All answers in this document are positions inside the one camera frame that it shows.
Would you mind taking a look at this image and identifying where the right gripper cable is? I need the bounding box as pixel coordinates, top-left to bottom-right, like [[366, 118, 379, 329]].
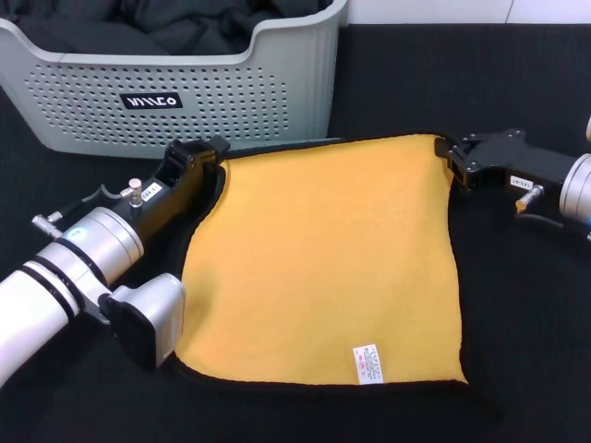
[[514, 183, 578, 230]]

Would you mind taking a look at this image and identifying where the yellow and grey towel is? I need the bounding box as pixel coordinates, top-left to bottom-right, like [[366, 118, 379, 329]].
[[173, 132, 502, 414]]

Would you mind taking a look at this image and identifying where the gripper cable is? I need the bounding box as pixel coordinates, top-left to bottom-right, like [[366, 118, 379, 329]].
[[514, 183, 578, 230], [30, 184, 115, 239]]

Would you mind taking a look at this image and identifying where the grey perforated storage box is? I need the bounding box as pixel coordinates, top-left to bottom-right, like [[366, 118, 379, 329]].
[[0, 0, 348, 162]]

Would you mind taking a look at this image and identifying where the black cloth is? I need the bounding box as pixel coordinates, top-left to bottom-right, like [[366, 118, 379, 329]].
[[0, 0, 334, 57]]

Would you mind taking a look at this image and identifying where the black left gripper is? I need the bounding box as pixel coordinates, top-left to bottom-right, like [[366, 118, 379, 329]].
[[127, 136, 232, 245]]

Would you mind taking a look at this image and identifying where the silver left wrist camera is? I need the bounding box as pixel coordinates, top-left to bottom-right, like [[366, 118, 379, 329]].
[[99, 271, 187, 371]]

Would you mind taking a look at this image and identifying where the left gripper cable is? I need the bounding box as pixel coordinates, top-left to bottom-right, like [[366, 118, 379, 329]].
[[30, 184, 115, 239]]

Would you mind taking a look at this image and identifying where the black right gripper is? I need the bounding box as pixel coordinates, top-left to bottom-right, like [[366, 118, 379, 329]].
[[435, 127, 579, 207]]

